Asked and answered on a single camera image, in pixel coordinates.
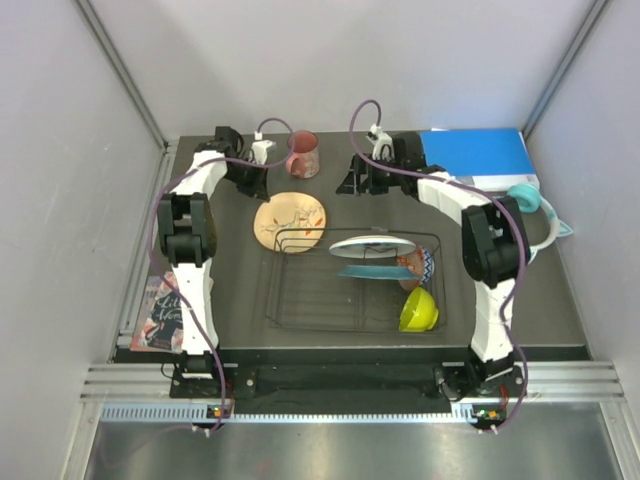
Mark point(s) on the blue clip file folder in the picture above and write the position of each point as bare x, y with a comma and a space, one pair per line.
493, 160

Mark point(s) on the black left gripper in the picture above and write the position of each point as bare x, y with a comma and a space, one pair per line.
258, 188

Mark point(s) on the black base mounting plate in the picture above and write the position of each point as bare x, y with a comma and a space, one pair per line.
451, 383

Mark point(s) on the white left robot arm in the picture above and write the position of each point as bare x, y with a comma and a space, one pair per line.
187, 239

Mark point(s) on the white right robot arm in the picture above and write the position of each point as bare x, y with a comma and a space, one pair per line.
495, 247

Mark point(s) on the white watermelon plate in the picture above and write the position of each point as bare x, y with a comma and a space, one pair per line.
372, 247

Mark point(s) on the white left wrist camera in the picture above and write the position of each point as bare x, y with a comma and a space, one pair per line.
261, 148

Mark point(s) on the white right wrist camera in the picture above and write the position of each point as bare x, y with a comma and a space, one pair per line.
383, 149

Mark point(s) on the red blue patterned bowl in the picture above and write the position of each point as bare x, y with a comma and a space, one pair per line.
421, 264

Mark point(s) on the beige floral plate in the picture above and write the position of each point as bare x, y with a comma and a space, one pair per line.
290, 222

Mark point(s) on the pink mug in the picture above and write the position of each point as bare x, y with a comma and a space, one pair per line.
303, 162

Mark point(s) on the teal scalloped plate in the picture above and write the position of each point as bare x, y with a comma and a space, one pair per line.
375, 272

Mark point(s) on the black wire dish rack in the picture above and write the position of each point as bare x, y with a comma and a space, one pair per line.
306, 293

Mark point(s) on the lime green bowl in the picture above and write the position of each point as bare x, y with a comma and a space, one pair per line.
419, 313

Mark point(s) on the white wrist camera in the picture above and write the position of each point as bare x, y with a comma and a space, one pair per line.
383, 149
261, 148

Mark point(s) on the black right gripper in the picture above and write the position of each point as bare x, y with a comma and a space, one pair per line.
354, 180

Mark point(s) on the Little Women book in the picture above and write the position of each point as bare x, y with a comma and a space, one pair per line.
159, 327

